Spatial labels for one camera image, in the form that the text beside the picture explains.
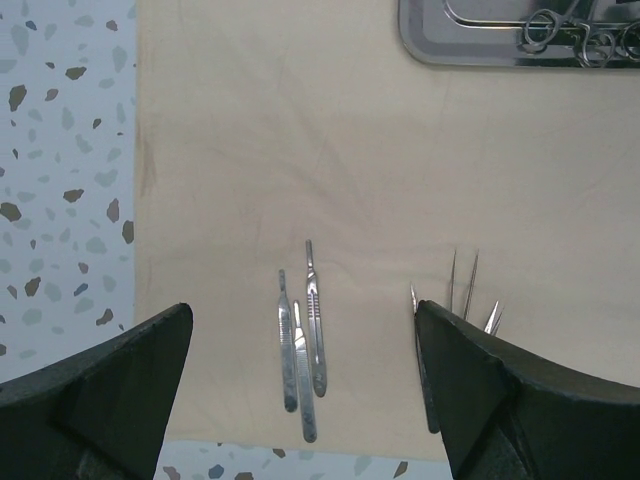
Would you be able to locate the steel instrument tray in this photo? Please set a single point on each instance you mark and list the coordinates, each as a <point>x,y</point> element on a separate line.
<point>489,33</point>

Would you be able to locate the crossing steel tweezers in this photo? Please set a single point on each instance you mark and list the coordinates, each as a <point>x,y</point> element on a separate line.
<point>493,321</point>

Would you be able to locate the steel forceps with rings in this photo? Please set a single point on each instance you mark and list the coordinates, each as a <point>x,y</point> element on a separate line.
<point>553,24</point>

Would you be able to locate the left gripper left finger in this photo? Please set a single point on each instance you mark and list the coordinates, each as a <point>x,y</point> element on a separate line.
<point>101,413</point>

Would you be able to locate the ribbed scalpel handle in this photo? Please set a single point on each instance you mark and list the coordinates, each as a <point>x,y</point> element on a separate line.
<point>305,384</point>

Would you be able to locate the straight steel tweezers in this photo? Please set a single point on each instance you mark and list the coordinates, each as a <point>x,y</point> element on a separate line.
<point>430,411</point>

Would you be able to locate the beige cloth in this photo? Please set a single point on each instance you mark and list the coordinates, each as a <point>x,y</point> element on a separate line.
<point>261,124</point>

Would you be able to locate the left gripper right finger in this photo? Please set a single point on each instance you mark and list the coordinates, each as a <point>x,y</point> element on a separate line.
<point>506,413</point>

